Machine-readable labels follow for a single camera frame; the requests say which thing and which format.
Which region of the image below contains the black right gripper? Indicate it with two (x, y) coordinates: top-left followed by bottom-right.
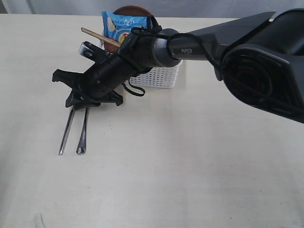
(52, 53), (140, 110)

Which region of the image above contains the silver metal knife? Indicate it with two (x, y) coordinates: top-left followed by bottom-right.
(58, 106), (75, 156)

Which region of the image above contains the silver metal fork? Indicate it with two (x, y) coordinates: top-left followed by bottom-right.
(76, 107), (89, 155)

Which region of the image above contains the wooden chopstick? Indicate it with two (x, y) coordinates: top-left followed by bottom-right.
(81, 27), (120, 48)

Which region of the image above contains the blue chips bag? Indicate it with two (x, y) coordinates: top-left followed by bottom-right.
(102, 11), (152, 43)

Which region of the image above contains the white plastic perforated basket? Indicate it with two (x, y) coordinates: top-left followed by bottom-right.
(130, 61), (182, 89)

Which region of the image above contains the brown round wooden plate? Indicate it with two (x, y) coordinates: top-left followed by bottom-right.
(104, 5), (151, 53)

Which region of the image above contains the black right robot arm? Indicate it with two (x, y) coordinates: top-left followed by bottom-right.
(52, 9), (304, 123)

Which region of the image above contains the white curtain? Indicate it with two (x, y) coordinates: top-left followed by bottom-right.
(0, 0), (304, 18)

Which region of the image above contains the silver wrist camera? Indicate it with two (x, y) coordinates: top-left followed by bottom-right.
(78, 41), (110, 64)

